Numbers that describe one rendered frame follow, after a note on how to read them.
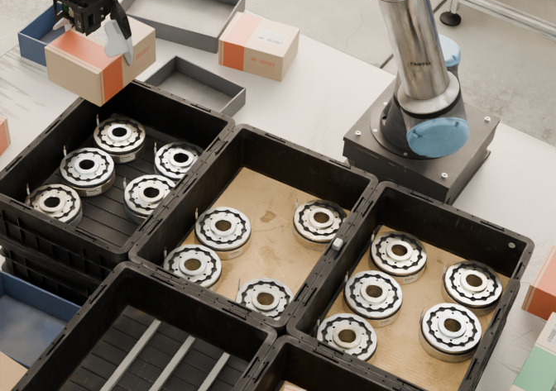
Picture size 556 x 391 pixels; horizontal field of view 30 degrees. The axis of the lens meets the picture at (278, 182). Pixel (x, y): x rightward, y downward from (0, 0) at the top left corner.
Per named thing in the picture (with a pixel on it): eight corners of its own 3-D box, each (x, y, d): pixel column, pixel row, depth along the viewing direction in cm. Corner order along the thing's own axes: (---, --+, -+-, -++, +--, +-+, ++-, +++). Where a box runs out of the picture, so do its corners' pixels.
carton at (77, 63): (106, 36, 195) (103, 4, 190) (155, 61, 191) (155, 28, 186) (48, 80, 185) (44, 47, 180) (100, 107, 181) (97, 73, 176)
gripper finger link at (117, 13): (113, 43, 180) (89, -1, 176) (120, 38, 181) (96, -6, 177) (131, 39, 176) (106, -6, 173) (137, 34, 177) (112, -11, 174)
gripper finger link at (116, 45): (112, 78, 179) (86, 32, 175) (134, 61, 182) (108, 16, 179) (123, 77, 177) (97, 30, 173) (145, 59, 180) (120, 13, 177)
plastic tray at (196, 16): (245, 8, 262) (246, -8, 258) (216, 54, 248) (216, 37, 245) (147, -17, 267) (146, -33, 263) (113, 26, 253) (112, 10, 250)
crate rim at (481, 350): (380, 187, 191) (381, 178, 190) (534, 250, 183) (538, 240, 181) (280, 340, 166) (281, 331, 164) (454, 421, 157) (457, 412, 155)
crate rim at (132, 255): (239, 129, 200) (239, 120, 198) (380, 187, 191) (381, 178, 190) (123, 266, 174) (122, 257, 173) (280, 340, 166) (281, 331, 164)
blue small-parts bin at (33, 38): (127, 51, 247) (125, 27, 242) (89, 85, 237) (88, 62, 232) (58, 23, 253) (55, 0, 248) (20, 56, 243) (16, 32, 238)
